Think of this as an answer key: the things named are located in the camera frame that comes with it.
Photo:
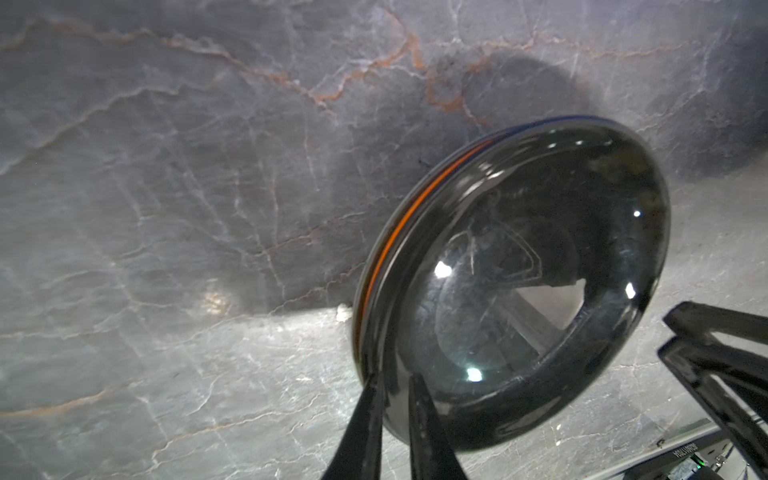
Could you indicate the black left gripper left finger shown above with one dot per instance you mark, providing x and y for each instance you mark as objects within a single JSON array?
[{"x": 358, "y": 456}]

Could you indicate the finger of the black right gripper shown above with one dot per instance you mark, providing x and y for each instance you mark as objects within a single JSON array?
[
  {"x": 730, "y": 384},
  {"x": 695, "y": 321}
]

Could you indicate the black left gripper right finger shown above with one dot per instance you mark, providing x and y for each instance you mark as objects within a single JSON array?
[{"x": 431, "y": 455}]

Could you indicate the black glossy plate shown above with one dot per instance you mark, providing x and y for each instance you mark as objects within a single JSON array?
[{"x": 512, "y": 274}]

